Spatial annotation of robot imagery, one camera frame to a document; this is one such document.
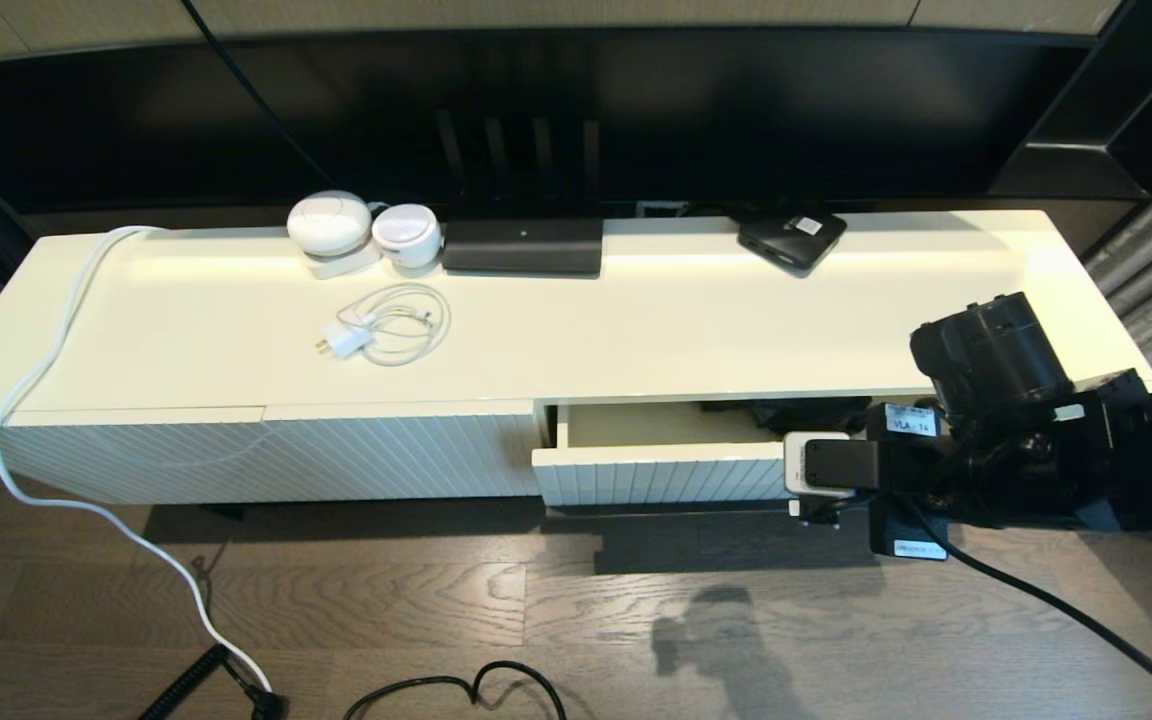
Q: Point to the labelled black wrist camera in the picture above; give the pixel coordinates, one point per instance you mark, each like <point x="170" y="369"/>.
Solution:
<point x="906" y="420"/>

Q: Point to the white tv cabinet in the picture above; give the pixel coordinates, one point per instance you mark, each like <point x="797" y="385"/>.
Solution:
<point x="236" y="450"/>

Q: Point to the large white dome device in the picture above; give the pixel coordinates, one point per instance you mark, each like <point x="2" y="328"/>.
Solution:
<point x="328" y="225"/>

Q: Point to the black set-top box with label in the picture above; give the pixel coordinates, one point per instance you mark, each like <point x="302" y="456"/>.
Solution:
<point x="786" y="240"/>

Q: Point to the black shelf unit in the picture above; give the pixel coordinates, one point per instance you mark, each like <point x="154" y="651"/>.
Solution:
<point x="1086" y="160"/>

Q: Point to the small white round device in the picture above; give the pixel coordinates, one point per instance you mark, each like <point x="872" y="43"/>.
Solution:
<point x="406" y="235"/>

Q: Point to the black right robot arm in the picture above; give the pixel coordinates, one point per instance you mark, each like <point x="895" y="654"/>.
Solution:
<point x="1016" y="400"/>

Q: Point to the black umbrella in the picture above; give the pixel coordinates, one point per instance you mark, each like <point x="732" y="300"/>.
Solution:
<point x="806" y="412"/>

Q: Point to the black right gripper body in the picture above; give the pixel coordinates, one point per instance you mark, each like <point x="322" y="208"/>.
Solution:
<point x="946" y="480"/>

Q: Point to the white fluted drawer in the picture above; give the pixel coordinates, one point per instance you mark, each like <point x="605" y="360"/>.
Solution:
<point x="656" y="470"/>

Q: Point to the white wall socket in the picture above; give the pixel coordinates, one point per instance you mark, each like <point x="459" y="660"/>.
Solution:
<point x="661" y="208"/>

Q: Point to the black television screen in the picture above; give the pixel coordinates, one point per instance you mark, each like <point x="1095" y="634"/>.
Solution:
<point x="736" y="110"/>

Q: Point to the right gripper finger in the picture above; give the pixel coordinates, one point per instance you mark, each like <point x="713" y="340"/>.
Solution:
<point x="831" y="465"/>
<point x="821" y="508"/>

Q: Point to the black router with antennas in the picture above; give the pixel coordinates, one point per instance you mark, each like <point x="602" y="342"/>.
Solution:
<point x="521" y="245"/>

